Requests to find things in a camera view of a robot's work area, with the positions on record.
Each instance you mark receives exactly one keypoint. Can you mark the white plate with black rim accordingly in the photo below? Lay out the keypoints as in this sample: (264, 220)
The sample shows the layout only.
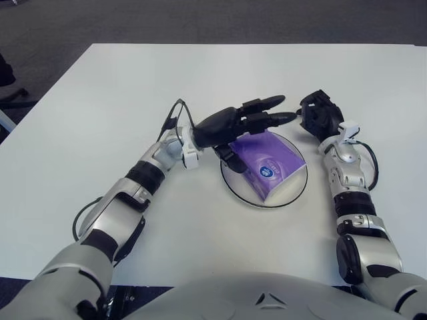
(233, 186)

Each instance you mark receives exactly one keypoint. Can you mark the purple tissue paper pack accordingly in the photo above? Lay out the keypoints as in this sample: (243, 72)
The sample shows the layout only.
(270, 156)

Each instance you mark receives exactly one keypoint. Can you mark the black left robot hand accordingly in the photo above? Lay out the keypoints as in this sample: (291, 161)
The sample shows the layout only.
(220, 125)

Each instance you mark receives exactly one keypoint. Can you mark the white left wrist sensor box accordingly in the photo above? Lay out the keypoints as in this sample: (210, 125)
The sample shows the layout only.
(191, 158)

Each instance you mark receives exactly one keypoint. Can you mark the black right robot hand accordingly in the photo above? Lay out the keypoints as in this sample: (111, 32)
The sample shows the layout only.
(328, 116)

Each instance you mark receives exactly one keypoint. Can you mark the grey robot torso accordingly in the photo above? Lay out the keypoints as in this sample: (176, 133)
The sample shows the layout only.
(253, 300)

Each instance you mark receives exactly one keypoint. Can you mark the white wrist sensor box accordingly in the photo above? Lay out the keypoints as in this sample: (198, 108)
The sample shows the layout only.
(191, 158)
(348, 128)

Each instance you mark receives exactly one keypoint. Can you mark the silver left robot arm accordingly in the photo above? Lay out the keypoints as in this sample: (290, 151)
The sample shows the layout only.
(113, 213)

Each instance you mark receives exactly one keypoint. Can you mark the black office chair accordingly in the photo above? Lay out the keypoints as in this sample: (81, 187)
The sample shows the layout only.
(5, 73)

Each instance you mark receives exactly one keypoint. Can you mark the white right wrist sensor box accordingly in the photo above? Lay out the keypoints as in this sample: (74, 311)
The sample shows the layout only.
(348, 128)

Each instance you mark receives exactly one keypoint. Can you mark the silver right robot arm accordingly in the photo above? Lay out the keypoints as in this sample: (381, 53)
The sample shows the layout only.
(350, 176)

